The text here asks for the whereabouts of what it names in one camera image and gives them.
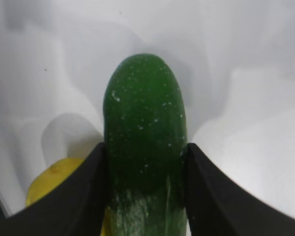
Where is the green cucumber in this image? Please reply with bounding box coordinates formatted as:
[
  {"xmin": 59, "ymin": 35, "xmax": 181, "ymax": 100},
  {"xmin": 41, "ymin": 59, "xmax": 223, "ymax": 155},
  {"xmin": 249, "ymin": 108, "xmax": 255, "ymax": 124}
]
[{"xmin": 103, "ymin": 54, "xmax": 187, "ymax": 236}]

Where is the yellow lemon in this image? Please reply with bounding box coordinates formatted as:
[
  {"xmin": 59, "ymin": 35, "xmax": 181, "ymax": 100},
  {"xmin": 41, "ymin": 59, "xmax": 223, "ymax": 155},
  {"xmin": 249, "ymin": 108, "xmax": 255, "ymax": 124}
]
[{"xmin": 25, "ymin": 158, "xmax": 109, "ymax": 236}]

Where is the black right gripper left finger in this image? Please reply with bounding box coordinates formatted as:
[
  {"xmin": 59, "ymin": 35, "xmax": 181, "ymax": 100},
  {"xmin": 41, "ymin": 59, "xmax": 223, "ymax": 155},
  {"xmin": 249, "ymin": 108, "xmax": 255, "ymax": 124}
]
[{"xmin": 0, "ymin": 143, "xmax": 107, "ymax": 236}]

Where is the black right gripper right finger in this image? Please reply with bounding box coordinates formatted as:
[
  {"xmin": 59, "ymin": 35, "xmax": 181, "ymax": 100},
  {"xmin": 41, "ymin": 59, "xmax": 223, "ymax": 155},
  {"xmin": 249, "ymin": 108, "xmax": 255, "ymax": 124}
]
[{"xmin": 185, "ymin": 143, "xmax": 295, "ymax": 236}]

